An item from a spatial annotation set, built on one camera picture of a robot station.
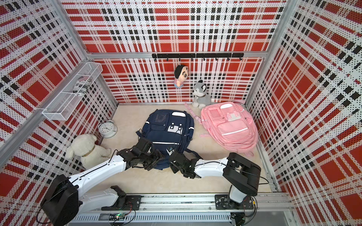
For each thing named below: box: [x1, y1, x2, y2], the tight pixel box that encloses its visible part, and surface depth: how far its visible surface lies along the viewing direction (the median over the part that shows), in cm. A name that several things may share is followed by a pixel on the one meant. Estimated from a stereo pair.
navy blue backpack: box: [135, 109, 203, 170], surface depth 103 cm
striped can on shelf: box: [72, 75, 93, 97], surface depth 76 cm
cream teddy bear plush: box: [65, 133, 112, 170], surface depth 81 cm
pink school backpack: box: [183, 100, 259, 157], surface depth 103 cm
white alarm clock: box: [98, 120, 118, 139], surface depth 103 cm
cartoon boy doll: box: [173, 64, 190, 88], surface depth 94 cm
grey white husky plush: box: [191, 79, 212, 109], surface depth 113 cm
